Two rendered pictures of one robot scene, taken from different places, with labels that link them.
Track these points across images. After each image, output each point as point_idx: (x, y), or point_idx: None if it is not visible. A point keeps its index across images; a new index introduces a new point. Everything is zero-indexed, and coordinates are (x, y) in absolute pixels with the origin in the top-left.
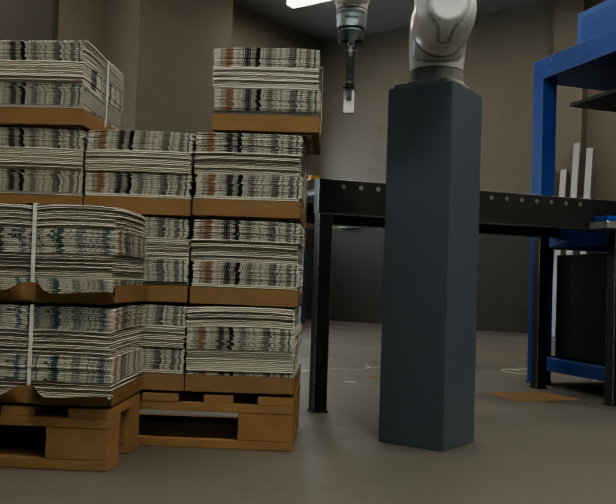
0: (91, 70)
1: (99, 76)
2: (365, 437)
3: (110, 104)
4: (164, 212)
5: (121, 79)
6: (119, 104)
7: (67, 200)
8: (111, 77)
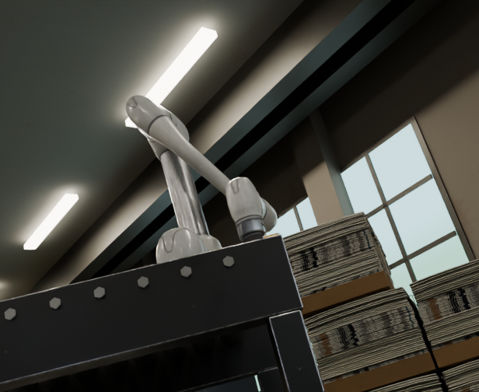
0: None
1: None
2: None
3: None
4: None
5: None
6: None
7: None
8: None
